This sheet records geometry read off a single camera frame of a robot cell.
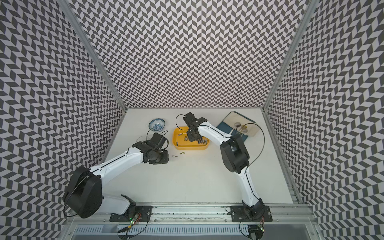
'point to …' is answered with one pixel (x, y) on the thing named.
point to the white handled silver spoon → (237, 124)
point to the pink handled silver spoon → (244, 131)
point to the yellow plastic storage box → (181, 141)
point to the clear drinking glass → (143, 138)
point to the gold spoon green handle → (243, 127)
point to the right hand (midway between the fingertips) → (196, 137)
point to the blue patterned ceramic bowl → (158, 124)
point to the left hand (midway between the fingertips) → (165, 160)
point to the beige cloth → (242, 124)
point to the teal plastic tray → (230, 129)
